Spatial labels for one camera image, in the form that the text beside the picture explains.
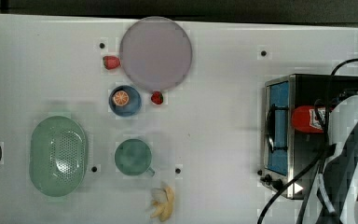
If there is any red ketchup bottle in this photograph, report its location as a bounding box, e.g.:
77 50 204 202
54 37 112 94
291 105 326 133

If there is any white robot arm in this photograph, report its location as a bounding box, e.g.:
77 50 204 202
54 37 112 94
299 95 358 224

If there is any steel toaster oven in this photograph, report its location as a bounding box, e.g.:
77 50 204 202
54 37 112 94
257 74 358 192

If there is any red strawberry near bowl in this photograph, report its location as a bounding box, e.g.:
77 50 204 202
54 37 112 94
151 91 164 105

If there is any blue bowl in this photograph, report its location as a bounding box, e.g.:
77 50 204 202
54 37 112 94
108 85 142 117

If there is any orange slice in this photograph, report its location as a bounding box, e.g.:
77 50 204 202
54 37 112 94
112 91 130 106

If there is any lilac round plate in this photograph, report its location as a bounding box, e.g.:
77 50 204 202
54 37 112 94
119 17 193 91

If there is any green mug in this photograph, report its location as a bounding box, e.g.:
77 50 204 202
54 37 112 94
114 139 156 176

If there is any red strawberry near plate edge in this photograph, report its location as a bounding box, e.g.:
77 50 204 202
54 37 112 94
103 55 120 70

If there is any peeled banana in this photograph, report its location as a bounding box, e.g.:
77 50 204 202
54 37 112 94
150 186 175 222

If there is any green colander basket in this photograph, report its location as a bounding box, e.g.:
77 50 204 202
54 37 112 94
29 116 89 197

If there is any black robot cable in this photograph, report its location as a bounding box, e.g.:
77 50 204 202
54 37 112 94
256 58 358 224

